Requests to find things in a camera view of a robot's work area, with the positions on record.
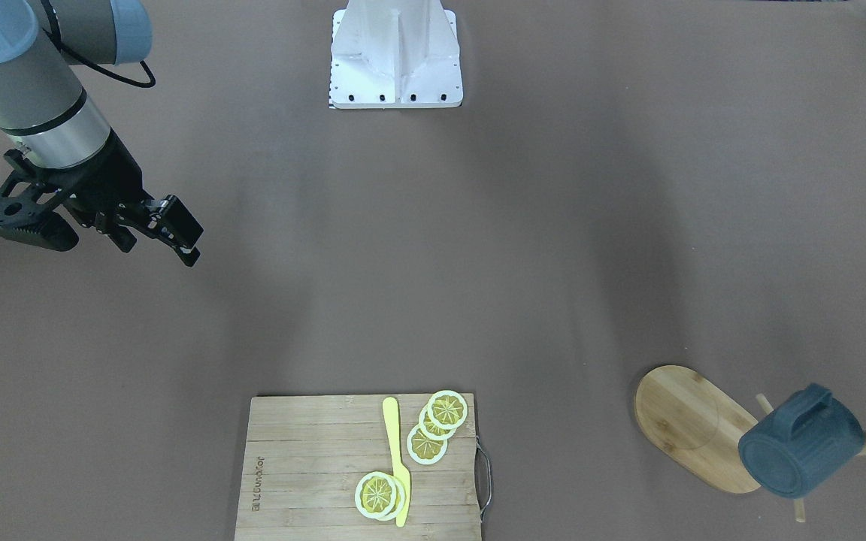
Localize lemon slice middle overlapped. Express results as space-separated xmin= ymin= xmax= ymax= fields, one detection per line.
xmin=418 ymin=405 xmax=456 ymax=441

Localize lemon slice lower of trio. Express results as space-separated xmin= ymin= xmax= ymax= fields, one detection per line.
xmin=407 ymin=425 xmax=448 ymax=465

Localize yellow plastic knife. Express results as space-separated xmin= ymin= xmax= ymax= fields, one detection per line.
xmin=382 ymin=396 xmax=412 ymax=528

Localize lemon slice on knife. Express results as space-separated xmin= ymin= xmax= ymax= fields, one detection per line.
xmin=354 ymin=470 xmax=395 ymax=520

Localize lemon slice top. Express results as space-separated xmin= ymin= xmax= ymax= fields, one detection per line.
xmin=426 ymin=390 xmax=468 ymax=431

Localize blue mug yellow inside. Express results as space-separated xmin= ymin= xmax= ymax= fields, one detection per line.
xmin=738 ymin=383 xmax=865 ymax=499

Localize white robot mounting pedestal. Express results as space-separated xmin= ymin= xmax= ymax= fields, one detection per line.
xmin=328 ymin=1 xmax=464 ymax=110

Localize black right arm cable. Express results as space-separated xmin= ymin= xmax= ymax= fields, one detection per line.
xmin=38 ymin=0 xmax=157 ymax=89

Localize wooden cup storage rack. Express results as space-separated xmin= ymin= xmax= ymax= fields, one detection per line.
xmin=633 ymin=365 xmax=866 ymax=523

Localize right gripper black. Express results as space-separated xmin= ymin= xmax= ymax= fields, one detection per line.
xmin=65 ymin=132 xmax=204 ymax=267

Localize bamboo cutting board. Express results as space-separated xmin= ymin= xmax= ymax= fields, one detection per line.
xmin=235 ymin=391 xmax=494 ymax=540

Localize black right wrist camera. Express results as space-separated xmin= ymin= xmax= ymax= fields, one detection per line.
xmin=0 ymin=150 xmax=79 ymax=251

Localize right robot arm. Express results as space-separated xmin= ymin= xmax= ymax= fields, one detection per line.
xmin=0 ymin=1 xmax=203 ymax=266

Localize lemon slice under knife slice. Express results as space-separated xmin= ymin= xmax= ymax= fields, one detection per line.
xmin=376 ymin=477 xmax=407 ymax=521

